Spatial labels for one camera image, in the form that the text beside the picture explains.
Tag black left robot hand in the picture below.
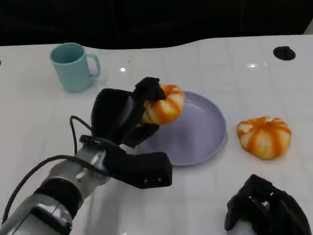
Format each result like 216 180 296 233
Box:
91 76 168 149

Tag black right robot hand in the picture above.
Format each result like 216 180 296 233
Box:
224 174 310 235

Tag orange and white bread roll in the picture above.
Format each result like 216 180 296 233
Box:
141 84 186 126
236 117 292 161

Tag pale green mug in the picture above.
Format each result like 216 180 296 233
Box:
50 42 102 94

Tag lilac plate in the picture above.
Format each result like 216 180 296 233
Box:
138 90 228 167

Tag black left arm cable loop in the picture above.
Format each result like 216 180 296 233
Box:
69 115 121 157

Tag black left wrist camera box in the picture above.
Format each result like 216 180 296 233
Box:
102 151 173 189

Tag long black left arm cable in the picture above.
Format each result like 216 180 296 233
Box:
1 155 75 225

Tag black round table cable hole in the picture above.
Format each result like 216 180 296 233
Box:
272 46 296 61

